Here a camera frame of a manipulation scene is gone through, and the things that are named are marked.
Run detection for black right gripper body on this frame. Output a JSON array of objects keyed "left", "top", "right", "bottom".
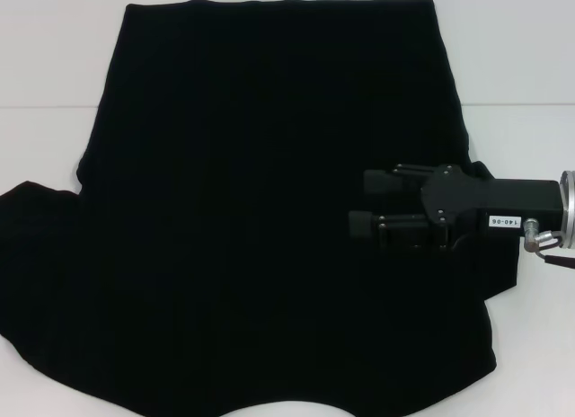
[{"left": 420, "top": 164, "right": 569, "bottom": 253}]

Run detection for black t-shirt with FREE print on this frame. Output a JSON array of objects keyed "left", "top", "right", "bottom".
[{"left": 0, "top": 0, "right": 529, "bottom": 417}]

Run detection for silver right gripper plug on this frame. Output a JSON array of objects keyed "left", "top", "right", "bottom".
[{"left": 520, "top": 217, "right": 563, "bottom": 256}]

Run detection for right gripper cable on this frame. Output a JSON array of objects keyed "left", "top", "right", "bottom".
[{"left": 541, "top": 253, "right": 575, "bottom": 271}]

